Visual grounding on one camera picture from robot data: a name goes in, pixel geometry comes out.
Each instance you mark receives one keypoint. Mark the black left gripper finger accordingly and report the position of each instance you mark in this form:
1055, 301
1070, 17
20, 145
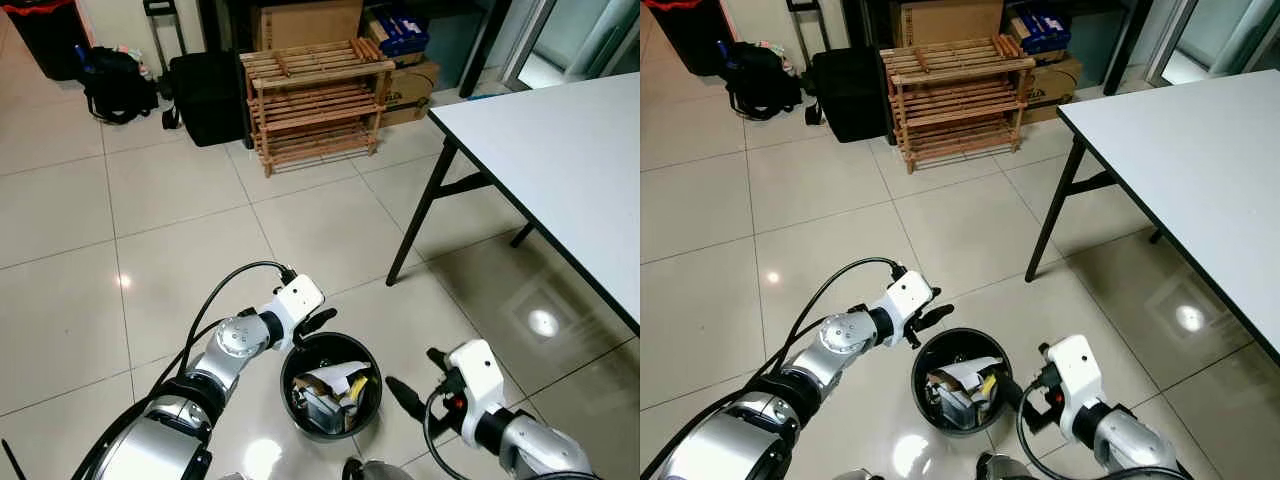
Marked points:
938, 314
322, 319

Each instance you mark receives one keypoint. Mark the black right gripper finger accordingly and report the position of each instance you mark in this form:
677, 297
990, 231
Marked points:
1043, 352
1019, 392
410, 397
438, 359

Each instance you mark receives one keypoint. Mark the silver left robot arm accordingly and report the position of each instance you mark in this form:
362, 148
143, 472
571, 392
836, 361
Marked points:
190, 395
810, 385

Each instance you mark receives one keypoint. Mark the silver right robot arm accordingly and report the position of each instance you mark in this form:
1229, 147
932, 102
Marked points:
1135, 445
540, 450

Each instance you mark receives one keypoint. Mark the black round rubbish bin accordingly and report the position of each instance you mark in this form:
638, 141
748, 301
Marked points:
920, 385
372, 400

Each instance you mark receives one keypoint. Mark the black bin with red liner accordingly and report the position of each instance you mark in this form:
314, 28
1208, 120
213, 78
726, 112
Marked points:
690, 35
45, 40

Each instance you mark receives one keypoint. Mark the yellow wrapper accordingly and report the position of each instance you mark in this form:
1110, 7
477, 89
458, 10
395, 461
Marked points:
988, 386
353, 392

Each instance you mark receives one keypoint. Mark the wooden slatted shoe rack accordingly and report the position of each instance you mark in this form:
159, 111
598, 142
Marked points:
955, 95
315, 100

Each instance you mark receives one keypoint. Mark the black suitcase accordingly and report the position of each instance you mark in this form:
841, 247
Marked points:
848, 95
205, 98

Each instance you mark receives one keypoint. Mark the white folding table black legs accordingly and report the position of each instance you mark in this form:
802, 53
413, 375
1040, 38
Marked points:
560, 150
1200, 150

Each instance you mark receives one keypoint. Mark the small brown cardboard box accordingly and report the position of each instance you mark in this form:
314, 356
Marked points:
412, 92
1052, 88

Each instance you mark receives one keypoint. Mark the black backpack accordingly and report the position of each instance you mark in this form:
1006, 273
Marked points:
760, 80
118, 85

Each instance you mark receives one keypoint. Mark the large brown cardboard box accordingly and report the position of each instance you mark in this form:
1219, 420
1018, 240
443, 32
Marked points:
948, 20
305, 22

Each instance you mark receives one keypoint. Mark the blue printed box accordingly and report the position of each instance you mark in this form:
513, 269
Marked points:
400, 30
1040, 28

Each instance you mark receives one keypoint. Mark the black shelf unit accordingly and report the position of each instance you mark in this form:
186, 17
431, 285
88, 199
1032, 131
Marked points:
1127, 42
482, 45

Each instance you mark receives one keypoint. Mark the glass sliding door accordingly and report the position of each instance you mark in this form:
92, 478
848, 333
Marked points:
1215, 38
580, 40

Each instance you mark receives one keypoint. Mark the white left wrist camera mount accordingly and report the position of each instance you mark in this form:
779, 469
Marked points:
908, 293
297, 298

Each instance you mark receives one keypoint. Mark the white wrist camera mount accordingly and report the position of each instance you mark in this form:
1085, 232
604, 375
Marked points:
908, 293
478, 375
297, 298
1075, 370

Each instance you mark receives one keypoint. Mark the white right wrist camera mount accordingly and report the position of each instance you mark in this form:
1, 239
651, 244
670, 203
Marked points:
478, 375
1075, 370

